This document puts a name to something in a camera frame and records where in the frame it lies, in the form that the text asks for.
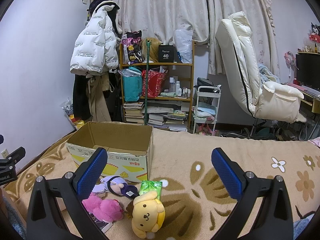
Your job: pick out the black computer monitor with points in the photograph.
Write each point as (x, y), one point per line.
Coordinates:
(308, 69)

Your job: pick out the purple-haired doll plush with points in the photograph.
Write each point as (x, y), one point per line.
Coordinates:
(117, 186)

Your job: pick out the red shopping bag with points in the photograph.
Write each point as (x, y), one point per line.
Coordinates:
(156, 81)

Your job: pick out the floral beige curtain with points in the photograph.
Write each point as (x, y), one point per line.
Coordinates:
(160, 18)

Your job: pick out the yellow dog plush toy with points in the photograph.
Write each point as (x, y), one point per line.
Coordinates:
(148, 214)

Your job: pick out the black tissue pack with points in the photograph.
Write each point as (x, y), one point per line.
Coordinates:
(102, 225)

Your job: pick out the wooden bookshelf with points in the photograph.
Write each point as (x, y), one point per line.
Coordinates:
(185, 82)

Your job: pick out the green tissue pack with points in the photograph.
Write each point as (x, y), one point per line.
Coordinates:
(147, 186)

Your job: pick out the white rolling cart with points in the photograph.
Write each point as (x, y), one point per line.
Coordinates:
(206, 108)

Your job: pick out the pink bear plush toy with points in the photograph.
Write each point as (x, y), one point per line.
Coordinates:
(106, 210)

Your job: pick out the clear bag of toys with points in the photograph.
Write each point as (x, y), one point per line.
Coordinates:
(67, 107)

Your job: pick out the beige flower-pattern blanket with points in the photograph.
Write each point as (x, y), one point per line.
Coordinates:
(195, 200)

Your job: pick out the black box marked 40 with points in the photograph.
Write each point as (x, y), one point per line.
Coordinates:
(166, 53)

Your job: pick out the white plastic bag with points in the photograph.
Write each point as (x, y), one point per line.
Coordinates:
(183, 42)

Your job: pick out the stack of books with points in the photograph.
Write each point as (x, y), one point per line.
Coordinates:
(134, 112)

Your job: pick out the open cardboard box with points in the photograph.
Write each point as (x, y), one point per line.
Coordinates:
(129, 148)

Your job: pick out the green pole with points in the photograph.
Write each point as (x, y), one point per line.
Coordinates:
(148, 44)

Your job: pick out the pink headphones on stand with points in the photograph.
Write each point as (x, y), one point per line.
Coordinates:
(290, 61)

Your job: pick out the beige trench coat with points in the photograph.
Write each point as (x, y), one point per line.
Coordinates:
(97, 103)

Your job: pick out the cream reclining chair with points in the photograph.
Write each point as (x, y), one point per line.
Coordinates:
(261, 100)

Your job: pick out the teal shopping bag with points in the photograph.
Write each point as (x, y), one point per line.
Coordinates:
(132, 82)

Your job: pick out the white puffer jacket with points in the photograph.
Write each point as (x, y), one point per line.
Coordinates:
(95, 50)

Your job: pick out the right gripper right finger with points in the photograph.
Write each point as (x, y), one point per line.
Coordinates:
(274, 219)

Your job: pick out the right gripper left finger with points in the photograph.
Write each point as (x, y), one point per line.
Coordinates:
(45, 220)

